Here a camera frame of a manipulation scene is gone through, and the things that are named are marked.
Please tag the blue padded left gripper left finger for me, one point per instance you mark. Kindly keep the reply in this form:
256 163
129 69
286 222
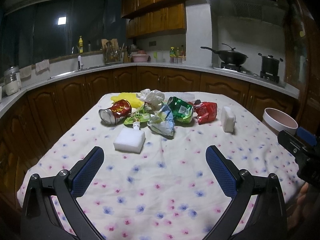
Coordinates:
72 184

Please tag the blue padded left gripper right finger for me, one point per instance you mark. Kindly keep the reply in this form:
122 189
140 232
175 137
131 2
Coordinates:
236 184

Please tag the white sponge block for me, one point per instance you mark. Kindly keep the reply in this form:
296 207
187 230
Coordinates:
129 140
228 119

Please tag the white sponge block front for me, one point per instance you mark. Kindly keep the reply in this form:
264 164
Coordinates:
129 140

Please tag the red snack wrapper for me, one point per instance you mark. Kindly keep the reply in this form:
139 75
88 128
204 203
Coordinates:
206 112

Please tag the crushed green can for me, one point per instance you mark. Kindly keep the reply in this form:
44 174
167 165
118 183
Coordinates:
181 110

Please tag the green yellow drink pouch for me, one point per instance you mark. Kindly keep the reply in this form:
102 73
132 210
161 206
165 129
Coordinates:
138 117

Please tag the grey plastic bag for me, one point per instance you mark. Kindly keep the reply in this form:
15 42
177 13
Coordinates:
153 98

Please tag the white pink trash bin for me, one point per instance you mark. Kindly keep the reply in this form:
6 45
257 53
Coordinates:
277 121

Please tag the kitchen faucet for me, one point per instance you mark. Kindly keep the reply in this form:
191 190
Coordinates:
80 63

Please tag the person right hand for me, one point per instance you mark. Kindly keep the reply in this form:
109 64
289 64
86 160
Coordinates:
303 196

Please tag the gas stove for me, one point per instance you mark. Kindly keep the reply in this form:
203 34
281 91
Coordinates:
237 71

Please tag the floral white tablecloth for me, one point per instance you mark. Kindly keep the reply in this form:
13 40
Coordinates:
167 191

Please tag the black stock pot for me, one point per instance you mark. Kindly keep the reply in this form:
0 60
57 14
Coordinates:
269 64

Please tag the crushed red can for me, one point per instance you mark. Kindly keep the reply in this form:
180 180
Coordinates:
117 112

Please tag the crumpled blue white wrapper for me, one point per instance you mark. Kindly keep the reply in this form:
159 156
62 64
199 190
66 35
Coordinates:
162 122

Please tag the yellow cloth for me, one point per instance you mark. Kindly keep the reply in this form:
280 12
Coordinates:
130 97

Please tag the black wok with lid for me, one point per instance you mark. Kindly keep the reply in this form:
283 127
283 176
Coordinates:
229 56

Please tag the wooden glass door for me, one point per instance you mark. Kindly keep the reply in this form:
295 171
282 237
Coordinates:
302 63

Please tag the utensil rack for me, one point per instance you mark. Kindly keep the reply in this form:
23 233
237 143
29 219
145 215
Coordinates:
111 51

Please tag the green condiment bottle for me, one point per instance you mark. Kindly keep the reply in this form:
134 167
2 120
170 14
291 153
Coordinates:
172 55

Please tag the yellow bottle on sill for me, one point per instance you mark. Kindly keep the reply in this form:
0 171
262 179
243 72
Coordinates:
81 50

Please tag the pink basin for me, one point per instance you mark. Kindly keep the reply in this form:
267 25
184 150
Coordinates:
140 56

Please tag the range hood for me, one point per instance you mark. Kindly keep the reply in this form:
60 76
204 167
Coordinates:
228 5

